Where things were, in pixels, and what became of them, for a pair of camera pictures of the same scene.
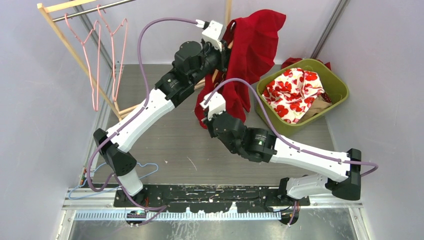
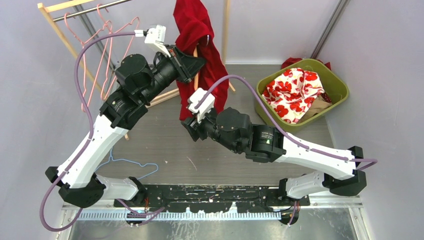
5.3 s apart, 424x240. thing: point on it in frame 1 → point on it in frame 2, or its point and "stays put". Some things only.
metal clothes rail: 115,6 stays put
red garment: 251,41 → 194,30
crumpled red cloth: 291,60 stays put
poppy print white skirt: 290,95 stays put
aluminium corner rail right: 340,7 stays put
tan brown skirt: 318,105 stays put
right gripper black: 208,122 → 195,129
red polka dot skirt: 325,97 stays put
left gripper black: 222,56 → 186,66
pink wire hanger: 66,15 → 84,62
